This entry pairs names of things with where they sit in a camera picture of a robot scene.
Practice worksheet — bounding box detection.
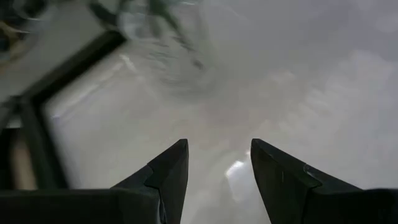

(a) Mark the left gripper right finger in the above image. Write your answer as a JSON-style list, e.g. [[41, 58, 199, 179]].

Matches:
[[250, 138, 398, 224]]

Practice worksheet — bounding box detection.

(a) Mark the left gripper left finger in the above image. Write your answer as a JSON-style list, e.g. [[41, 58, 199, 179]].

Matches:
[[0, 138, 190, 224]]

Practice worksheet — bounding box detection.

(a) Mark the clear patterned glass vase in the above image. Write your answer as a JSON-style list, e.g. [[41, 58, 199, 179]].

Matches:
[[118, 0, 215, 93]]

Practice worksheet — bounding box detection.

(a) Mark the black table frame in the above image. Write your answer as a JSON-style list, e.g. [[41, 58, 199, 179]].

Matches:
[[0, 29, 127, 190]]

